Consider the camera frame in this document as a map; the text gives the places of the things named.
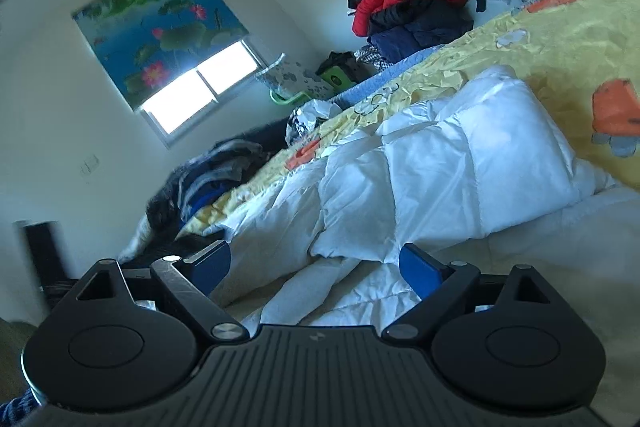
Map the white duvet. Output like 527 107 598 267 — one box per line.
212 64 621 325

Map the checkered cloth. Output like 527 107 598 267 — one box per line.
355 44 392 70

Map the pile of dark clothes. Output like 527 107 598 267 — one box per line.
145 119 301 249

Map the window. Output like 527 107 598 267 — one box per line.
140 41 271 148

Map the green box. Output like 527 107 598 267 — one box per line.
320 63 357 88

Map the floral roller blind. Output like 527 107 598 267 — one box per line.
72 0 249 110

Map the green plastic basket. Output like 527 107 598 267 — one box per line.
270 88 309 106

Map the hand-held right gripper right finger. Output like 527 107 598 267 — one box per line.
381 243 553 342

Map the crumpled patterned cloth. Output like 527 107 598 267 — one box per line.
285 99 347 148

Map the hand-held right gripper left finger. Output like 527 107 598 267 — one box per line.
62 239 249 343

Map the yellow printed bed sheet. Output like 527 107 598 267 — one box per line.
182 0 640 238

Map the navy puffer jacket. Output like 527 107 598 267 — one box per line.
367 0 476 60

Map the light blue blanket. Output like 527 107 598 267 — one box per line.
327 42 451 108

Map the dark bag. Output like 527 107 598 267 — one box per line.
327 51 369 72

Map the dark furniture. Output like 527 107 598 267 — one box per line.
25 219 77 314

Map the patterned pillow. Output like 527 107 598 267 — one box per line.
255 53 334 102

